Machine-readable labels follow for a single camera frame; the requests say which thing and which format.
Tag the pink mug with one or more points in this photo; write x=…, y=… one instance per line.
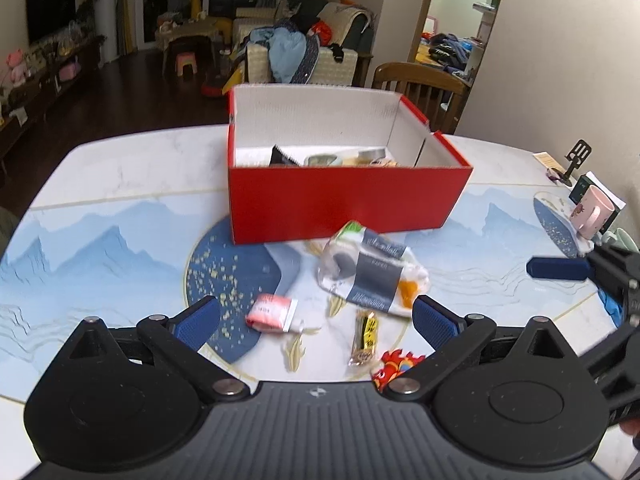
x=595, y=207

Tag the bed with clothes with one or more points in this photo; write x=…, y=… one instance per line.
x=450, y=52

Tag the pale green cup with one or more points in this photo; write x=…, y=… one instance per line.
x=622, y=240

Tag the yellow snack bar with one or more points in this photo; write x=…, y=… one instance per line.
x=365, y=335

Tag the pink plush toy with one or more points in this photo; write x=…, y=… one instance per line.
x=16, y=66

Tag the dark green box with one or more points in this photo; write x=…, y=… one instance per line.
x=580, y=190

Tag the black television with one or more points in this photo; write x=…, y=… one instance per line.
x=50, y=10

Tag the silver packet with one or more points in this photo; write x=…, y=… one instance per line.
x=370, y=152

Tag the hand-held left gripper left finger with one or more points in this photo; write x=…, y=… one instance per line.
x=200, y=322

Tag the wooden chair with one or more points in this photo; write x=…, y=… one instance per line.
x=415, y=72

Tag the red round floor toy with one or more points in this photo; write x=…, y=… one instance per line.
x=214, y=88

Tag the pink bag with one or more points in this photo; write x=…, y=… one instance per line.
x=69, y=71

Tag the white floor air conditioner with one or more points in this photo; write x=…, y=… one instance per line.
x=106, y=10

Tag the black pouch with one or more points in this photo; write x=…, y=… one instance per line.
x=282, y=157

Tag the pink packet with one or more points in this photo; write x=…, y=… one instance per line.
x=270, y=312

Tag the pile of blue clothes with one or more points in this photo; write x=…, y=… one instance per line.
x=287, y=55

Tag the sofa with lace cover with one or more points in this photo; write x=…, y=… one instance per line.
x=335, y=67

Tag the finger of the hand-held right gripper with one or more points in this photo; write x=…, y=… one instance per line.
x=557, y=267
x=617, y=360

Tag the dark television cabinet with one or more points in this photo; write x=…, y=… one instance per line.
x=35, y=95

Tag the wooden coffee table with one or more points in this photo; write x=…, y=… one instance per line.
x=190, y=30

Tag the pink plastic stool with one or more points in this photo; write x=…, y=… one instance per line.
x=186, y=62

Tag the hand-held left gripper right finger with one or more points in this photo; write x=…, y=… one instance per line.
x=435, y=320

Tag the beige card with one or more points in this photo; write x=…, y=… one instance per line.
x=545, y=160

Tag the red cardboard box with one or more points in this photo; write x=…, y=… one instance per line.
x=325, y=200

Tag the black phone stand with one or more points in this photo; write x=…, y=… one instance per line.
x=577, y=152

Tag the small purple item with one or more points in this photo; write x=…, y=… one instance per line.
x=554, y=175

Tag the blue cloth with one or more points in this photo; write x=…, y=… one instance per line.
x=610, y=302

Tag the clear packet with dark label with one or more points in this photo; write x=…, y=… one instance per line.
x=375, y=270

